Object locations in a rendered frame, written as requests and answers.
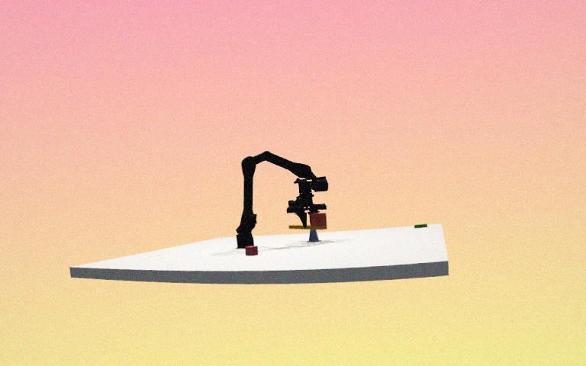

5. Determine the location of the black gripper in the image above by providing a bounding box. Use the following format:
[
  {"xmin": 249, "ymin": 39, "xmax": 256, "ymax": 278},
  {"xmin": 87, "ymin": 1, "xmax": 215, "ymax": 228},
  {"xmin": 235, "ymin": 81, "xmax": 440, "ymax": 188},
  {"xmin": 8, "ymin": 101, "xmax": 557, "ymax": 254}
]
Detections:
[{"xmin": 287, "ymin": 192, "xmax": 327, "ymax": 228}]

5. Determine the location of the orange bar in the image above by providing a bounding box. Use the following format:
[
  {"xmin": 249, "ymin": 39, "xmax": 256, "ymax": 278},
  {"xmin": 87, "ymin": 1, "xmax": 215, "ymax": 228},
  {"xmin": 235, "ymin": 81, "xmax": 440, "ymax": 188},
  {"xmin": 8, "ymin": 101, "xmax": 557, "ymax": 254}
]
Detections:
[{"xmin": 288, "ymin": 213, "xmax": 327, "ymax": 230}]

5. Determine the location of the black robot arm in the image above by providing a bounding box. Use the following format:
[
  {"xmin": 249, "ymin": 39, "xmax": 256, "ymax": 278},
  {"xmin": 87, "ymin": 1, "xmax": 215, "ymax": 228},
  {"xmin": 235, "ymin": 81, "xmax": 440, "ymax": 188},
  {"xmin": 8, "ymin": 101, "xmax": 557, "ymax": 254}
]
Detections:
[{"xmin": 236, "ymin": 151, "xmax": 329, "ymax": 249}]

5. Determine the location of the small red cube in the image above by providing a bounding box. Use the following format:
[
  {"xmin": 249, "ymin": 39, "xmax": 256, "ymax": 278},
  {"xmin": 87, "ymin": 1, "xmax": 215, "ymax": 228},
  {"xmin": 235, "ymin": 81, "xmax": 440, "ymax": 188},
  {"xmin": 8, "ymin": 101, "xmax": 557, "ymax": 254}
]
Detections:
[{"xmin": 245, "ymin": 246, "xmax": 259, "ymax": 255}]

